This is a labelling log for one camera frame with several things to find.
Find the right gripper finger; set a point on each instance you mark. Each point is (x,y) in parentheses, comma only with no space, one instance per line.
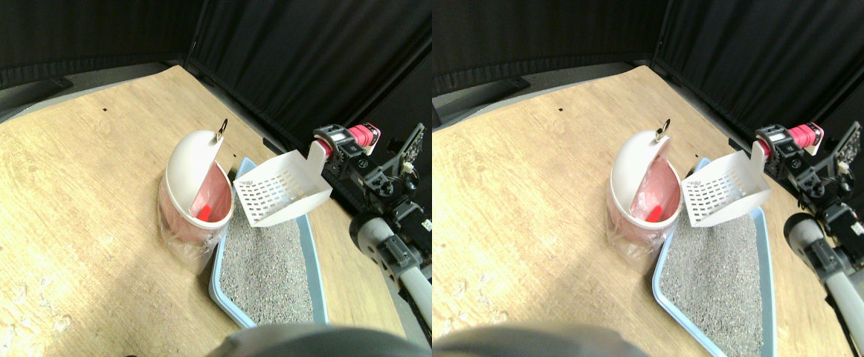
(774,137)
(331,137)

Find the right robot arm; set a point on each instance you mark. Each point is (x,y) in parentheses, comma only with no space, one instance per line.
(841,290)
(395,256)

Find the white bin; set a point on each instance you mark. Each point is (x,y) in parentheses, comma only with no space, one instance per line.
(636,163)
(187,163)

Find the blue litter tray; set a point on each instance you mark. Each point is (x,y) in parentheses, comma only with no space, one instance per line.
(714,282)
(268,275)

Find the red lump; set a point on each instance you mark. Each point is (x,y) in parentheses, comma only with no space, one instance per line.
(655,213)
(204,212)

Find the black curtain stand foot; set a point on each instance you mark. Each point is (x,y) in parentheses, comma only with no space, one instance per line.
(510,84)
(53,83)

